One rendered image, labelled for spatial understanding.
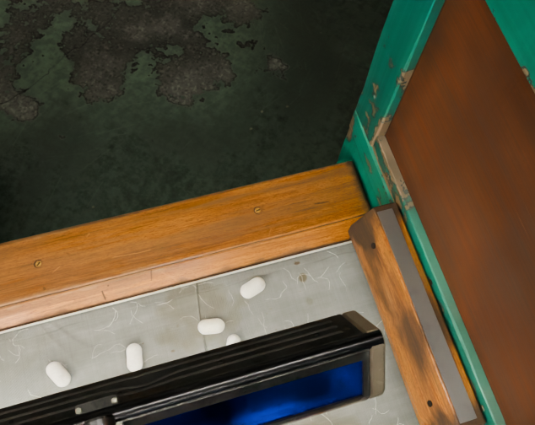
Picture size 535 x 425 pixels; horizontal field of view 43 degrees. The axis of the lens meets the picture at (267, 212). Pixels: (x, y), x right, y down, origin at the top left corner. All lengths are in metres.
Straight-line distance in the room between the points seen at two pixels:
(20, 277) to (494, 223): 0.62
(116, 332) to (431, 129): 0.49
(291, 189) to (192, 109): 1.01
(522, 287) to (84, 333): 0.57
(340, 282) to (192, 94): 1.13
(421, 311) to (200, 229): 0.33
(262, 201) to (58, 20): 1.33
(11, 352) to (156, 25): 1.38
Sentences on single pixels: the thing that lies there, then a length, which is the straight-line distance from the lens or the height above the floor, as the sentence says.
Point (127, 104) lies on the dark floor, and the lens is 2.00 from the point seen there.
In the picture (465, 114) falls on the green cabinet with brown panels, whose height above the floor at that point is 1.08.
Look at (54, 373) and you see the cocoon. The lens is 0.95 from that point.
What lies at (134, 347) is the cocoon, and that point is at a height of 0.76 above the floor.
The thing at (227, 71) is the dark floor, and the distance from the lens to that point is 2.06.
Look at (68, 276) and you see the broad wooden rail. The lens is 0.97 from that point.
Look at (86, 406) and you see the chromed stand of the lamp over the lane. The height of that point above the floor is 1.11.
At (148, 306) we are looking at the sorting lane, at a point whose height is 0.74.
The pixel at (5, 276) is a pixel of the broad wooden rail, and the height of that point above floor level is 0.76.
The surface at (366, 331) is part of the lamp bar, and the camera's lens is 0.59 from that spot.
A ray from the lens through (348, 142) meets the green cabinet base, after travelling 1.06.
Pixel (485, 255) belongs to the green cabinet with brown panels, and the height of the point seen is 0.99.
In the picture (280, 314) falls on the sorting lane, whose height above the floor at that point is 0.74.
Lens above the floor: 1.67
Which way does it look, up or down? 65 degrees down
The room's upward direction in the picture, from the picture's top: 10 degrees clockwise
